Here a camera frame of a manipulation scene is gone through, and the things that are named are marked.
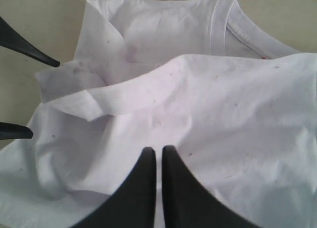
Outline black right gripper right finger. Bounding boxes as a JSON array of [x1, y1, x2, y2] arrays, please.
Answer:
[[162, 146, 255, 228]]

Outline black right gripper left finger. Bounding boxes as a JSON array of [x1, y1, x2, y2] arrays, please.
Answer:
[[74, 147, 156, 228]]

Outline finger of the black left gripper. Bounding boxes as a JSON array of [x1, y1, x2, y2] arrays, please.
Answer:
[[0, 17, 60, 67], [0, 122, 33, 140]]

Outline white t-shirt red lettering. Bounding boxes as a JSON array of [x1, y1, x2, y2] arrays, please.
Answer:
[[0, 0, 317, 228]]

